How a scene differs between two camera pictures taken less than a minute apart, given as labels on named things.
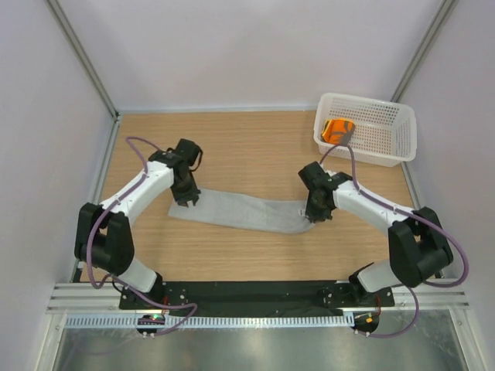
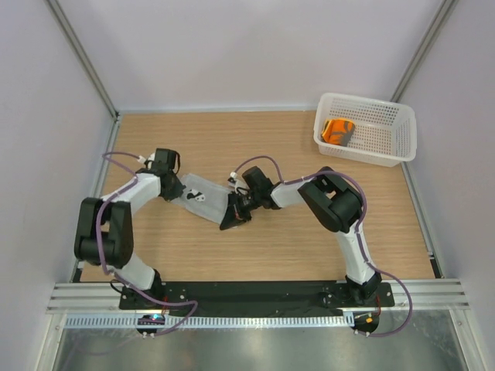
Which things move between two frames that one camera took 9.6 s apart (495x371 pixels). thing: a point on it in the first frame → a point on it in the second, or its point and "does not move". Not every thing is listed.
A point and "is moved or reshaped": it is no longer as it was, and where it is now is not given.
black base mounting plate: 256,296 does not move
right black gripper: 315,216 → 235,215
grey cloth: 244,212 is moved or reshaped
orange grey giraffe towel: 337,131 does not move
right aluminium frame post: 446,8 does not move
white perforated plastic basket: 386,131 does not move
